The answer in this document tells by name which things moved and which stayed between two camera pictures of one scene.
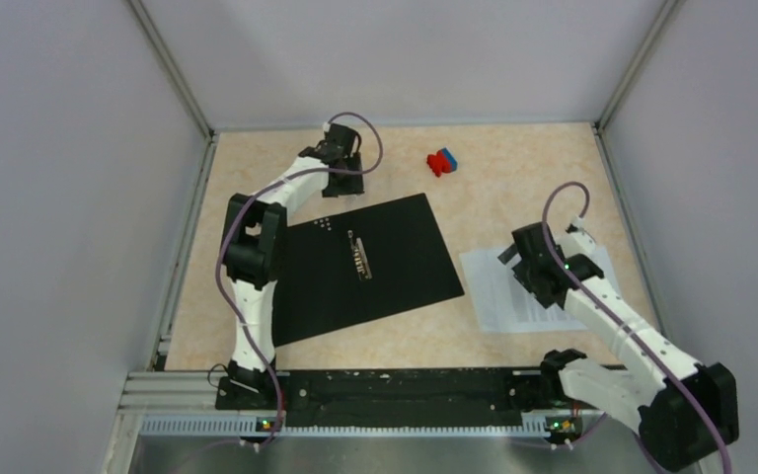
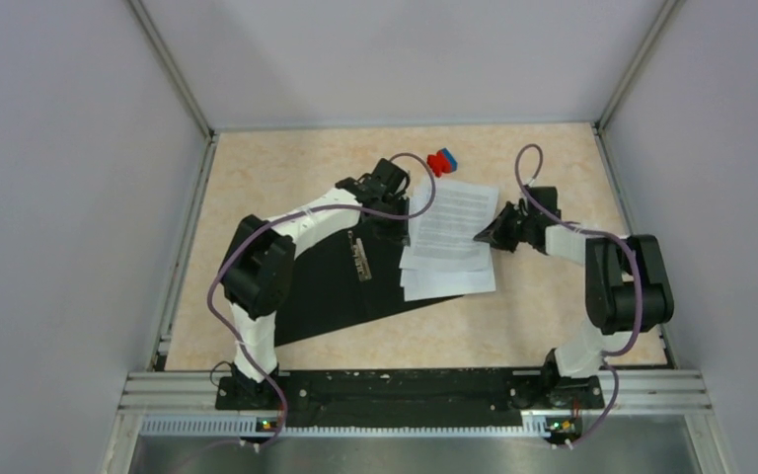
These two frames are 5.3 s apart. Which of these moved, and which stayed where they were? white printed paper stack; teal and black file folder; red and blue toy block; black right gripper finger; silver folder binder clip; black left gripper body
Moved: black right gripper finger; black left gripper body; white printed paper stack
Stayed: teal and black file folder; red and blue toy block; silver folder binder clip
